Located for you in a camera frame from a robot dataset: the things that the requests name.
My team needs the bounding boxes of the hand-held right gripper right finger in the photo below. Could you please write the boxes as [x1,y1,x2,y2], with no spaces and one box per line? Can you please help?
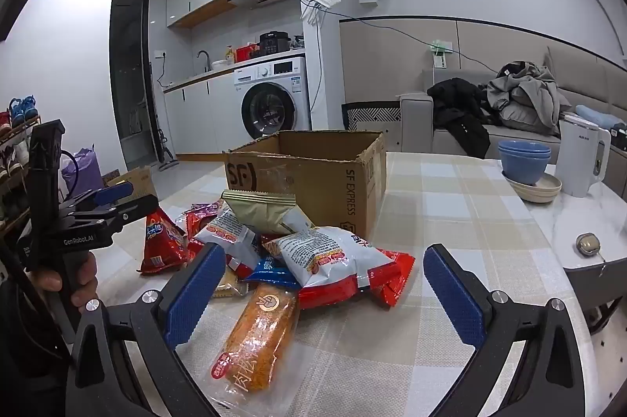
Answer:
[422,243,589,417]

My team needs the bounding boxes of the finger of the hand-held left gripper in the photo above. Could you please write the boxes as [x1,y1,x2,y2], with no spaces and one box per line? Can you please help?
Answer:
[73,195,160,234]
[61,182,134,214]

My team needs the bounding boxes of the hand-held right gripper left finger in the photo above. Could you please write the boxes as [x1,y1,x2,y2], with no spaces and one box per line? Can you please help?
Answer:
[66,242,228,417]

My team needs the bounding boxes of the red snack packet dark band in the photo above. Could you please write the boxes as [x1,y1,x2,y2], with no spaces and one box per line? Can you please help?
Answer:
[365,250,417,311]

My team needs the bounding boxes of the orange bread packet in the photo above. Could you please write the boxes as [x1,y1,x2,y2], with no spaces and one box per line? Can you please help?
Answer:
[203,282,301,398]

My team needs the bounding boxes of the blue cookie packet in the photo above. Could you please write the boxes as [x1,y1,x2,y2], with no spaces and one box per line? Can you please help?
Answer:
[242,256,302,290]

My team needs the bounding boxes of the green snack packet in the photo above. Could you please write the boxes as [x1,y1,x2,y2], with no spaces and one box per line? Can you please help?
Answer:
[221,190,314,236]

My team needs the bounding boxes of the large white red snack bag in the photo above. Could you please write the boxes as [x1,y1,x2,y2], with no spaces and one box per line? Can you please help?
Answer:
[274,226,378,310]

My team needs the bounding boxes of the brown cardboard box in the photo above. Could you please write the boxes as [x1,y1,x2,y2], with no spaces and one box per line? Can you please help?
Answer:
[223,130,388,246]

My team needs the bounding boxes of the person's left hand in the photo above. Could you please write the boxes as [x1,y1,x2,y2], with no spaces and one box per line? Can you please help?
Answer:
[29,248,101,310]

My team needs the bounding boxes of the small cardboard box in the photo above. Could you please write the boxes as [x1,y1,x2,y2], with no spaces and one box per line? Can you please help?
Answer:
[101,165,158,202]

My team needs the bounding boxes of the clear cracker packet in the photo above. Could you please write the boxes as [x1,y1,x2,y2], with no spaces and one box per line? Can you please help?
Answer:
[210,270,250,300]

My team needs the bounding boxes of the shoe rack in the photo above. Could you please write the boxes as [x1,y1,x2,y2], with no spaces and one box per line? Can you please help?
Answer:
[0,96,45,246]

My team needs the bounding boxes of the purple bag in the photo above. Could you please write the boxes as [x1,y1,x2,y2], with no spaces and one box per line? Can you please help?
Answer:
[61,146,103,202]

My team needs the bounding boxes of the red triangular snack packet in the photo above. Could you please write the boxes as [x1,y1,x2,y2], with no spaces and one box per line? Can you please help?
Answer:
[138,207,189,275]

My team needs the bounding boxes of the red white snack packet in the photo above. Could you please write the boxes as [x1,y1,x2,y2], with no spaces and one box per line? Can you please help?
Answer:
[176,200,223,251]

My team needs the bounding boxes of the small white red snack bag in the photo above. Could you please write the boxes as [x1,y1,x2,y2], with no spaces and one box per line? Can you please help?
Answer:
[196,207,263,271]

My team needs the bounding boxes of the blue shoe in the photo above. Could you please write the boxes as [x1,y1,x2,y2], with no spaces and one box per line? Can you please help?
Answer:
[9,95,37,126]

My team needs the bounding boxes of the checked tablecloth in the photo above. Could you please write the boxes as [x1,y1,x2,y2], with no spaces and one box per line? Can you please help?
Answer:
[93,151,589,417]

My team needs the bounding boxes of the white kitchen base cabinet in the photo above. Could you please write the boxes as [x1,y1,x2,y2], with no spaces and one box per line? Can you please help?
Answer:
[163,69,243,156]

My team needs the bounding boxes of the black door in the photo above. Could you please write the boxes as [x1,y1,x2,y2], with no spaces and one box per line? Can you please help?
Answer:
[110,0,160,170]

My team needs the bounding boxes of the beige plate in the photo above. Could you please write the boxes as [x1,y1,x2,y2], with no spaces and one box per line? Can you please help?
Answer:
[509,184,563,203]

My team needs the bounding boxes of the grey chair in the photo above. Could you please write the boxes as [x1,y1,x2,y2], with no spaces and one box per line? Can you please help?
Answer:
[563,257,627,334]

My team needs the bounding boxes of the small round metal gadget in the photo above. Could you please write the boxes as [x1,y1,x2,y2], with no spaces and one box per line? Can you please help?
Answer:
[575,233,601,255]

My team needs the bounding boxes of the beige bowls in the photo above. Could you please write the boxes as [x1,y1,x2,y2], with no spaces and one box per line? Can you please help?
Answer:
[507,172,562,196]

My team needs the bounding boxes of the grey sofa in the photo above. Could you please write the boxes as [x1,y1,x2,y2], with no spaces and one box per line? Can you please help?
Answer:
[399,47,627,160]

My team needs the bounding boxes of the white washing machine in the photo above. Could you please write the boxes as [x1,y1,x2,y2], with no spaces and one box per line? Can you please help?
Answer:
[234,56,312,141]

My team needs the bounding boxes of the black jacket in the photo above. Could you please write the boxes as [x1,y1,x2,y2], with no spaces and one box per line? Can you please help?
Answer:
[427,77,500,159]

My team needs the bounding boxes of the white electric kettle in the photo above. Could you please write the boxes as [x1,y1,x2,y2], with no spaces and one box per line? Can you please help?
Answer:
[558,114,612,198]

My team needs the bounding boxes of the black white patterned rug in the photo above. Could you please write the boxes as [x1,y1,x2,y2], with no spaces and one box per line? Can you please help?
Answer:
[341,102,402,131]

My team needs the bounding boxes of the grey clothes pile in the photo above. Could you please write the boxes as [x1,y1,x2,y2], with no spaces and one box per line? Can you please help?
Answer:
[486,61,573,136]

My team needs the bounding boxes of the black pressure cooker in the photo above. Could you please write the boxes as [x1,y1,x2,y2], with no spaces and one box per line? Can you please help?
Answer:
[259,31,290,54]

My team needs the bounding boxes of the blue pillow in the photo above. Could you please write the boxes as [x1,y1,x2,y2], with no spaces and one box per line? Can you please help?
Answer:
[574,104,627,129]

